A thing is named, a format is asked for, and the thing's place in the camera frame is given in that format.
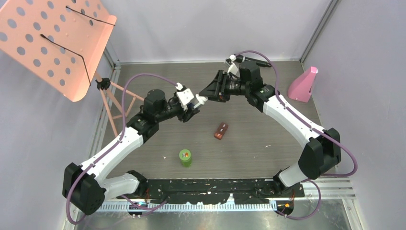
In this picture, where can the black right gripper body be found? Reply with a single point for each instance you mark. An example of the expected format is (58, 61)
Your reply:
(236, 88)

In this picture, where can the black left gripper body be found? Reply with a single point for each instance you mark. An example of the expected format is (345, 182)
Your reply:
(182, 115)

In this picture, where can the white capped pill bottle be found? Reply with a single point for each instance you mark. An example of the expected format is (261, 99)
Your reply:
(197, 102)

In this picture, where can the brown translucent pill container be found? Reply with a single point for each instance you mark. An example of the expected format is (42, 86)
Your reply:
(221, 130)

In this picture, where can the green black pill bottle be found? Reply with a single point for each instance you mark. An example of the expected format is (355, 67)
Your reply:
(185, 157)

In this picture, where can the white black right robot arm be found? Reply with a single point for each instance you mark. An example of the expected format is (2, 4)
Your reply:
(320, 146)

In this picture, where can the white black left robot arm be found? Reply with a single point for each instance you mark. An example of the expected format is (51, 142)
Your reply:
(87, 186)

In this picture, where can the black microphone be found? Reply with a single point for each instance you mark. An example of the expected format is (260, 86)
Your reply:
(241, 58)

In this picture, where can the pink wedge object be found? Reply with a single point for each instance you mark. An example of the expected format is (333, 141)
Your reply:
(301, 87)

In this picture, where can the pink music stand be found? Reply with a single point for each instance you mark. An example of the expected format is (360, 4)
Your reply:
(62, 42)

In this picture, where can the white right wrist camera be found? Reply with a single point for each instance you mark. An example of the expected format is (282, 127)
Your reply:
(232, 67)

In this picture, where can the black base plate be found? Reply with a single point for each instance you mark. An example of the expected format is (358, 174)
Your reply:
(215, 191)

